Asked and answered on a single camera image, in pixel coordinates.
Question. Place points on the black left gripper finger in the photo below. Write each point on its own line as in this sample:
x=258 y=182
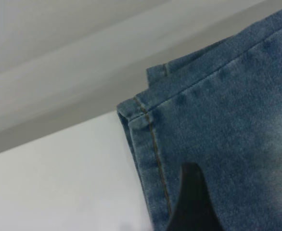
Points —
x=192 y=207

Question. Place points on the blue denim shorts with print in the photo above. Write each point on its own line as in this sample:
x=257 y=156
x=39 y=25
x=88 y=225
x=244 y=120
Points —
x=227 y=120

